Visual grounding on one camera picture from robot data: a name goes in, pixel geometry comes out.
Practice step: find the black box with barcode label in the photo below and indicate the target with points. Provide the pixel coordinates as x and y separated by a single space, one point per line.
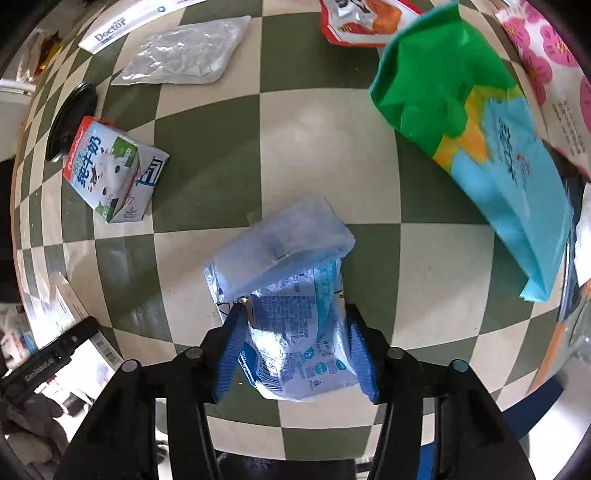
51 355

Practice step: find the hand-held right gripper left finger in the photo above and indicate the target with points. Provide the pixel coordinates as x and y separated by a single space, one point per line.
229 353

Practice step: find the red snack packet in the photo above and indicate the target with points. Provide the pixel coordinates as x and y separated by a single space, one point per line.
364 21

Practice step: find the black round lid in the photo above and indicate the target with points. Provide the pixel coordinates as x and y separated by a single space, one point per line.
69 122

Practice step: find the white milk carton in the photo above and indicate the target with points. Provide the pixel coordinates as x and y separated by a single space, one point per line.
113 168

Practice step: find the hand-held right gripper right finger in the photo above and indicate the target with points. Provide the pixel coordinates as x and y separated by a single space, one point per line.
361 355

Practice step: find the clear plastic pouch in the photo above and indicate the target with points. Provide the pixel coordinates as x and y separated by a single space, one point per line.
182 53

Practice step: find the blue and white plastic wrapper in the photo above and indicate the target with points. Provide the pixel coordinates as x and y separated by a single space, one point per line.
286 295

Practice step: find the white printed strip box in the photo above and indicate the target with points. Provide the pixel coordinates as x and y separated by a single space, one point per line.
138 23

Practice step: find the green and blue plastic bag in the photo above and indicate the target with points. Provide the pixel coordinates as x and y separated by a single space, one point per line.
475 138

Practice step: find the pink floral white bag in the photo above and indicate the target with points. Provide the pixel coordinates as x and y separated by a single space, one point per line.
549 78

